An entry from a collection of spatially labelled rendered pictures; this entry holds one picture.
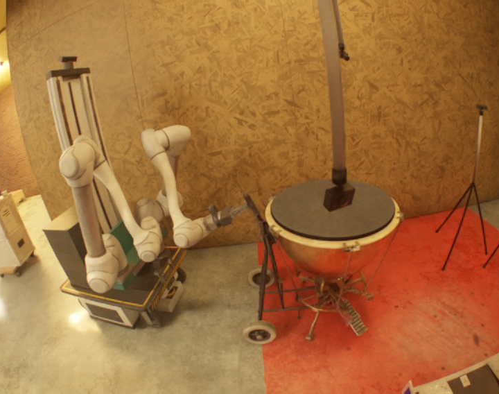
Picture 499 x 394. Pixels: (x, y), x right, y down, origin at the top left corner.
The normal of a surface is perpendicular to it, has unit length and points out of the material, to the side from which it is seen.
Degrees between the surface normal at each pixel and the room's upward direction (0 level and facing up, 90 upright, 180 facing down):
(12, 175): 90
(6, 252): 90
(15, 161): 90
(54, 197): 90
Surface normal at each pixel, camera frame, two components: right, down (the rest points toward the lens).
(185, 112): 0.01, 0.41
